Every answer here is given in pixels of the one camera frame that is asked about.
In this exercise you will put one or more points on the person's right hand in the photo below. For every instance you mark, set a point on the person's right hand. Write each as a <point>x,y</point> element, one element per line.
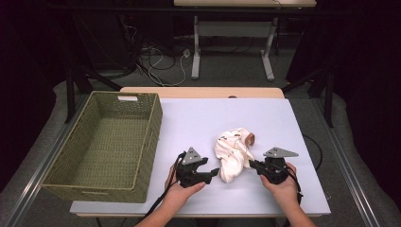
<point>285,192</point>

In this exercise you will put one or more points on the green woven basket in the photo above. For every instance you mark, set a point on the green woven basket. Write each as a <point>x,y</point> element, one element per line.
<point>110,145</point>

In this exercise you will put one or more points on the white table mat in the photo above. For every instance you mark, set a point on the white table mat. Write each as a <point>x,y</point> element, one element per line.
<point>201,119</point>

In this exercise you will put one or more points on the person's left hand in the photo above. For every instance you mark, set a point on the person's left hand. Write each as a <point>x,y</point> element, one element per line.
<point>178,193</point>

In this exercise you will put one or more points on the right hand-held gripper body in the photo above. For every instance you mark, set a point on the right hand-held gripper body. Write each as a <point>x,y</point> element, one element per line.
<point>275,170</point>

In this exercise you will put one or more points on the aluminium frame rail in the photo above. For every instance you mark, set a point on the aluminium frame rail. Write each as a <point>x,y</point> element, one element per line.
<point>346,170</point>
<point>38,170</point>

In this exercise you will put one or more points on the cream baby bodysuit brown trim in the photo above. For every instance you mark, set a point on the cream baby bodysuit brown trim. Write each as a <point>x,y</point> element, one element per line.
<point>231,154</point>

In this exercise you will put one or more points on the black metal stand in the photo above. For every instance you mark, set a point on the black metal stand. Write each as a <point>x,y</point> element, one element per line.
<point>70,94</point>
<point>329,94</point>

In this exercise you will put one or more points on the wooden desk with white legs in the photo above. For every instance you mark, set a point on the wooden desk with white legs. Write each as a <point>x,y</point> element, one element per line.
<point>233,28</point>

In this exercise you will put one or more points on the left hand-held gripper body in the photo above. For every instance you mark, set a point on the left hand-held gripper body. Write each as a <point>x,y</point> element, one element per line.
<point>189,176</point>

